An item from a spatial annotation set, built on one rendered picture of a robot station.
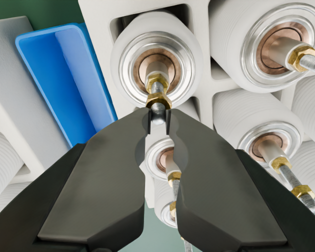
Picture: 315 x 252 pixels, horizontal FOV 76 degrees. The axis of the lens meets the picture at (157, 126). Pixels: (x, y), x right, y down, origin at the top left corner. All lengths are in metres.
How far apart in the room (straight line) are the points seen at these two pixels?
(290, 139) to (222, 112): 0.09
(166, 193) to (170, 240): 0.65
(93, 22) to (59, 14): 0.21
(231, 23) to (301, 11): 0.06
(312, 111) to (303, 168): 0.10
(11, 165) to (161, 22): 0.33
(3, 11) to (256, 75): 0.47
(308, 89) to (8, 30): 0.48
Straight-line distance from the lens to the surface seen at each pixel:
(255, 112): 0.27
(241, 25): 0.22
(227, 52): 0.22
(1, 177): 0.41
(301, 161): 0.41
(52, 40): 0.48
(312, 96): 0.35
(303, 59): 0.20
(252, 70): 0.22
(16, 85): 0.41
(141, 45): 0.20
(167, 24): 0.20
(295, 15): 0.23
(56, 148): 0.47
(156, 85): 0.16
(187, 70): 0.21
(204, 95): 0.30
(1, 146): 0.42
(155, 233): 0.92
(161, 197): 0.34
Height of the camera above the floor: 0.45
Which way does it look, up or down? 57 degrees down
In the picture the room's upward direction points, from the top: 179 degrees clockwise
